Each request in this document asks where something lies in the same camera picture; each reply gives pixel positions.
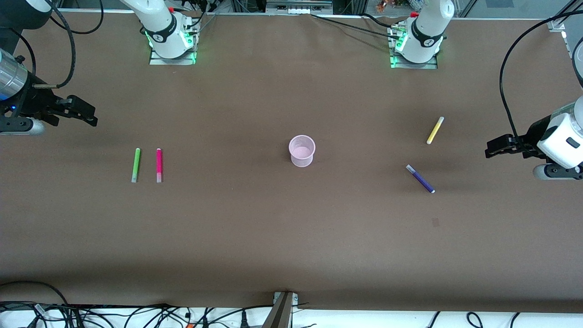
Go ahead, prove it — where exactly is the purple pen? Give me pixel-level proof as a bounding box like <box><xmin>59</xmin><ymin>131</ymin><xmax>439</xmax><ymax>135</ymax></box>
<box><xmin>405</xmin><ymin>164</ymin><xmax>436</xmax><ymax>194</ymax></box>

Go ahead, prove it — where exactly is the pink mesh pen holder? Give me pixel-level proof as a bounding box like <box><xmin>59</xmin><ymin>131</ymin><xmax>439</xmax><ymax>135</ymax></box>
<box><xmin>288</xmin><ymin>135</ymin><xmax>316</xmax><ymax>168</ymax></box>

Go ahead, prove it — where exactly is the yellow pen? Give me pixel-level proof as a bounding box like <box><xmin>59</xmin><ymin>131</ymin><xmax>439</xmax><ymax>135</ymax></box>
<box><xmin>426</xmin><ymin>116</ymin><xmax>445</xmax><ymax>145</ymax></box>

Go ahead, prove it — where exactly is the grey power strip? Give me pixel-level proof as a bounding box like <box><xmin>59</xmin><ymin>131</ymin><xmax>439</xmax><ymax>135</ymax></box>
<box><xmin>266</xmin><ymin>0</ymin><xmax>333</xmax><ymax>15</ymax></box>

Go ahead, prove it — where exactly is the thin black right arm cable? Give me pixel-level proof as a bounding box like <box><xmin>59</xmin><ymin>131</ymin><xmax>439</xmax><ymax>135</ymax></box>
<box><xmin>8</xmin><ymin>27</ymin><xmax>37</xmax><ymax>76</ymax></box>

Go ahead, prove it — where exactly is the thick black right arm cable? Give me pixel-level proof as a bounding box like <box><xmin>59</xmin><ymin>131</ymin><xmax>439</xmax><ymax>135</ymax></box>
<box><xmin>33</xmin><ymin>0</ymin><xmax>76</xmax><ymax>89</ymax></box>

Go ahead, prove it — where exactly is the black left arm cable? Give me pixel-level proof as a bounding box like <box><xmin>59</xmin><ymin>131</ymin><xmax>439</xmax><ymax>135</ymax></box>
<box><xmin>499</xmin><ymin>10</ymin><xmax>583</xmax><ymax>140</ymax></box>

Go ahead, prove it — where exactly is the black looped right arm cable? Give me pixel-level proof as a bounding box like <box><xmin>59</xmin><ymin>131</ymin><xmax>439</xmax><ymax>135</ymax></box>
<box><xmin>48</xmin><ymin>0</ymin><xmax>105</xmax><ymax>35</ymax></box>

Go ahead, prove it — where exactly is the short black table cable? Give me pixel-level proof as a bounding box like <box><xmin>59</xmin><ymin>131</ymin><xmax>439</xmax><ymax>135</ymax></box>
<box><xmin>361</xmin><ymin>13</ymin><xmax>395</xmax><ymax>28</ymax></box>

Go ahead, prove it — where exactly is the long black table cable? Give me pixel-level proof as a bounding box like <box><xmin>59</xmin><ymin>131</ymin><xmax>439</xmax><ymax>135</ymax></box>
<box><xmin>311</xmin><ymin>14</ymin><xmax>398</xmax><ymax>37</ymax></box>

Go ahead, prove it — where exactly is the silver table edge bracket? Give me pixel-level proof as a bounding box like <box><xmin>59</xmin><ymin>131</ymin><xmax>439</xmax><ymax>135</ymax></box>
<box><xmin>273</xmin><ymin>291</ymin><xmax>299</xmax><ymax>311</ymax></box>

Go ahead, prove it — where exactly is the dark metal post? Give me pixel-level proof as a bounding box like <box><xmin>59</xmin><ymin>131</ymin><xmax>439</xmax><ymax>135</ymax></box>
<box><xmin>262</xmin><ymin>292</ymin><xmax>295</xmax><ymax>328</ymax></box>

